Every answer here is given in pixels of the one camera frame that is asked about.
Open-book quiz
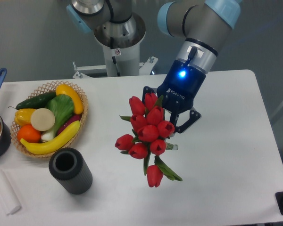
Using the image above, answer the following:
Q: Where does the woven wicker basket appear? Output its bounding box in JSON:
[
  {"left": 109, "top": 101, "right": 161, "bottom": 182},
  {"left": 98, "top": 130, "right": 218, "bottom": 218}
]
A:
[{"left": 10, "top": 81, "right": 88, "bottom": 158}]

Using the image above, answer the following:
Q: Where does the white metal frame bracket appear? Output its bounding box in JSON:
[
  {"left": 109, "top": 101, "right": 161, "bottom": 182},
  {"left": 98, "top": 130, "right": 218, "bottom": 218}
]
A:
[{"left": 72, "top": 56, "right": 158, "bottom": 79}]

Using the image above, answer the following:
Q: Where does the yellow bell pepper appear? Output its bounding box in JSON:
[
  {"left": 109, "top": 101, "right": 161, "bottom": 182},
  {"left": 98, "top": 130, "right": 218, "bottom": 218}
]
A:
[{"left": 14, "top": 108, "right": 36, "bottom": 127}]

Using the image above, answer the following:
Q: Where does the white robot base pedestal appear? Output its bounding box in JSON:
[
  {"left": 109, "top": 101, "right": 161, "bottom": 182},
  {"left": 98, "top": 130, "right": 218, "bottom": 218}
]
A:
[{"left": 94, "top": 13, "right": 146, "bottom": 77}]

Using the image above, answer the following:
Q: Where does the purple eggplant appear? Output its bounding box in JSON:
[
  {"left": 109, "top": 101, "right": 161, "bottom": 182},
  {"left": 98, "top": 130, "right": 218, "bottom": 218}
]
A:
[{"left": 57, "top": 114, "right": 81, "bottom": 135}]

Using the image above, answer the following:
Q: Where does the green cucumber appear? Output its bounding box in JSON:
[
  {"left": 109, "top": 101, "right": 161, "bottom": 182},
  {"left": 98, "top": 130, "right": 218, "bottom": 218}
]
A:
[{"left": 9, "top": 92, "right": 56, "bottom": 110}]

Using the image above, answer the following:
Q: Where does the beige round disc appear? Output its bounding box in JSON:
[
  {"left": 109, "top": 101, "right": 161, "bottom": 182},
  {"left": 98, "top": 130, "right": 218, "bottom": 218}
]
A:
[{"left": 30, "top": 108, "right": 55, "bottom": 131}]

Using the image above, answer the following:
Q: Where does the green bok choy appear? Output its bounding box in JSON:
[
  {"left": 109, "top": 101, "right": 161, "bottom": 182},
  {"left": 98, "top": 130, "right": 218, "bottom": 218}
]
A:
[{"left": 41, "top": 94, "right": 74, "bottom": 142}]

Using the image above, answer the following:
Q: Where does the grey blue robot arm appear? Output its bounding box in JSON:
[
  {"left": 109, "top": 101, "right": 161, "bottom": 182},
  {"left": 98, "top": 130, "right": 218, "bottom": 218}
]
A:
[{"left": 67, "top": 0, "right": 241, "bottom": 133}]

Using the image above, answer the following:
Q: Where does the white folded cloth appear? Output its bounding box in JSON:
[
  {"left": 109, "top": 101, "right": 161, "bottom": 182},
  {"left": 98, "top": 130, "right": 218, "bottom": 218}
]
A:
[{"left": 0, "top": 169, "right": 22, "bottom": 216}]

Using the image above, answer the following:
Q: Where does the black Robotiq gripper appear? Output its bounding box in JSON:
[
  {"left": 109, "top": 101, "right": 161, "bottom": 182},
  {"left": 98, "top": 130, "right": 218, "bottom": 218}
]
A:
[{"left": 142, "top": 60, "right": 206, "bottom": 134}]

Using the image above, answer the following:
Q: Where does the dark grey ribbed vase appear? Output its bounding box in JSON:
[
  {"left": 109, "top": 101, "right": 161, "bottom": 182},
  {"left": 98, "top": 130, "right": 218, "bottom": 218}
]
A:
[{"left": 49, "top": 147, "right": 93, "bottom": 194}]

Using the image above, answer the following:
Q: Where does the yellow squash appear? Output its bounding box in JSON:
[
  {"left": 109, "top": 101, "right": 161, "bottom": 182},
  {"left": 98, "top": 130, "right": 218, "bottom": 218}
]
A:
[{"left": 56, "top": 84, "right": 83, "bottom": 114}]

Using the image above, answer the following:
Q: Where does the orange fruit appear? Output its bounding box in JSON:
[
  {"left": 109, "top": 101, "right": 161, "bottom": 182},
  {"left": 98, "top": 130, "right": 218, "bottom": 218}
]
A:
[{"left": 17, "top": 125, "right": 41, "bottom": 143}]

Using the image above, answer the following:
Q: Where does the yellow banana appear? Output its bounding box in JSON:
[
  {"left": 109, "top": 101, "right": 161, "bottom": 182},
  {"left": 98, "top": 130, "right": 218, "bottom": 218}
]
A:
[{"left": 20, "top": 121, "right": 81, "bottom": 155}]

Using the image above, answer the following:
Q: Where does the red tulip bouquet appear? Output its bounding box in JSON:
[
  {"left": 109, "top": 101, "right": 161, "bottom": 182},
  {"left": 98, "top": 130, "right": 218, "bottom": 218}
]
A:
[{"left": 115, "top": 96, "right": 183, "bottom": 187}]

